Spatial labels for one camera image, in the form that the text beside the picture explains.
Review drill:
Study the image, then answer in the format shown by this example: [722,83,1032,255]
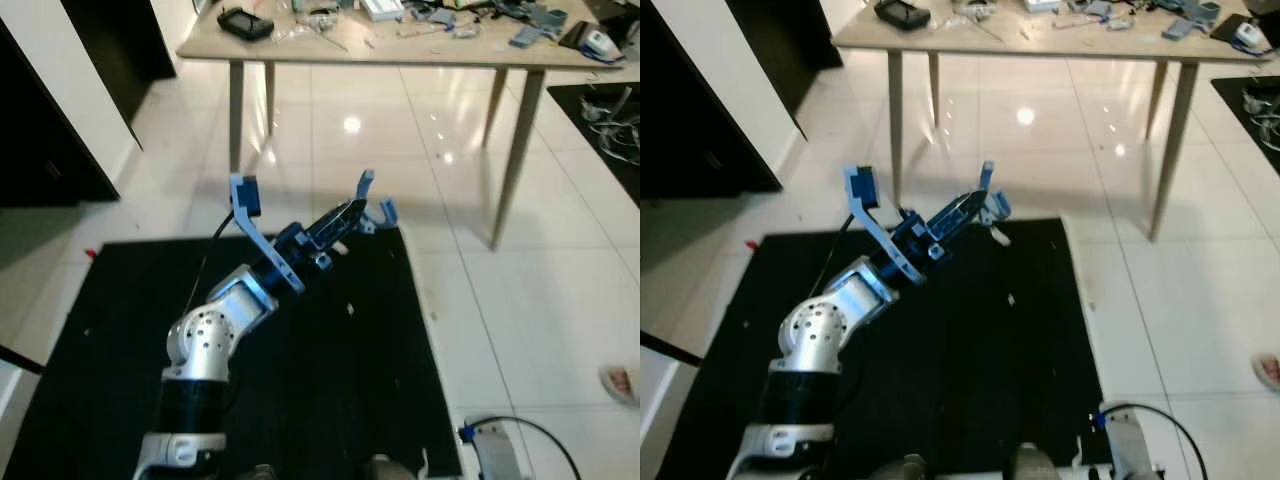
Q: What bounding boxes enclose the large black floor mat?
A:
[680,217,1117,480]
[5,227,464,480]

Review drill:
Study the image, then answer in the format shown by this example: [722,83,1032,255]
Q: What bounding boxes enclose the light wooden table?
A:
[830,0,1280,244]
[177,0,641,252]

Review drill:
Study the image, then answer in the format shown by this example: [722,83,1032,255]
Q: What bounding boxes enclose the black handheld device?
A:
[873,0,934,32]
[216,6,275,44]

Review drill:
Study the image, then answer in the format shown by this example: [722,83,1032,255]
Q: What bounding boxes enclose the small black floor mat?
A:
[547,82,641,207]
[1211,75,1280,180]

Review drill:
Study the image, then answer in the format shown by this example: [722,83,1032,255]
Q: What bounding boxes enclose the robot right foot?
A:
[1009,443,1067,480]
[364,455,422,480]

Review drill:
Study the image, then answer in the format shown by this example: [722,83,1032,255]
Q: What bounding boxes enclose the white blue device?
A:
[582,29,624,64]
[1231,21,1274,54]

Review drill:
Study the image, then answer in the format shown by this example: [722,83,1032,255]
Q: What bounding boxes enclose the black cabinet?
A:
[640,0,785,194]
[0,18,122,209]

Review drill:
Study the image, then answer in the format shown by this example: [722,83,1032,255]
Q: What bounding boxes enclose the black bar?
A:
[640,330,702,367]
[0,344,47,377]

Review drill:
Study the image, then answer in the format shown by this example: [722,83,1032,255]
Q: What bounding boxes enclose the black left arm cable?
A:
[183,208,241,314]
[808,210,859,301]

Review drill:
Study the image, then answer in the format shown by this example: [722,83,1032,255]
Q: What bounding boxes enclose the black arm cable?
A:
[490,415,583,480]
[808,210,859,301]
[1110,402,1211,480]
[183,208,241,314]

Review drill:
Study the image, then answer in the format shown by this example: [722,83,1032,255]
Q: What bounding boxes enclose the tangled grey cables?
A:
[579,87,641,167]
[1240,84,1280,151]

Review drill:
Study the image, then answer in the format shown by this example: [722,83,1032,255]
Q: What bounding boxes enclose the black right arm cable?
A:
[490,415,583,480]
[1110,402,1211,480]

